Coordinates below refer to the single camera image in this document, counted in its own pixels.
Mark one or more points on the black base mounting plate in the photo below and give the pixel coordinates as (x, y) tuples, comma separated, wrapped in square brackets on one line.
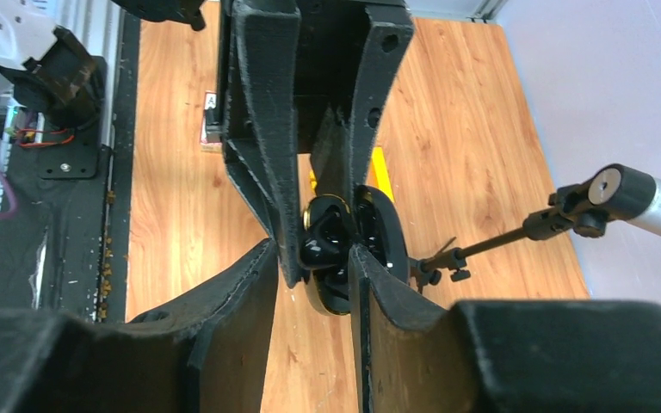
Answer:
[(64, 193)]

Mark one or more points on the yellow triangular plastic piece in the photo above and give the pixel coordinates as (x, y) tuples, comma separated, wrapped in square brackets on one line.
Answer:
[(378, 175)]

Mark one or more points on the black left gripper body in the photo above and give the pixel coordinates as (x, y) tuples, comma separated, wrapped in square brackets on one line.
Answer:
[(329, 53)]

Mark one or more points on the black tripod mic stand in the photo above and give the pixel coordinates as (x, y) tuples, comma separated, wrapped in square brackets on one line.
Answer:
[(569, 208)]

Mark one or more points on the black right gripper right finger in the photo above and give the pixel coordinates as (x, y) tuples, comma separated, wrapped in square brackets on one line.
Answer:
[(412, 355)]

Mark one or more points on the small pink card packet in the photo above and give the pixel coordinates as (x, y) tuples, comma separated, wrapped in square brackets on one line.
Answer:
[(209, 138)]

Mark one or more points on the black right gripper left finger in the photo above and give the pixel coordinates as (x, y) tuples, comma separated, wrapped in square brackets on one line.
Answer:
[(204, 351)]

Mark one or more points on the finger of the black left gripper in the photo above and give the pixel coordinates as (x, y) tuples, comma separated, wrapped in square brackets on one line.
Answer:
[(341, 154), (260, 143)]

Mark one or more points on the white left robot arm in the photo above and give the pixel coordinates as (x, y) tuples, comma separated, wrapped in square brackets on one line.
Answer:
[(56, 75)]

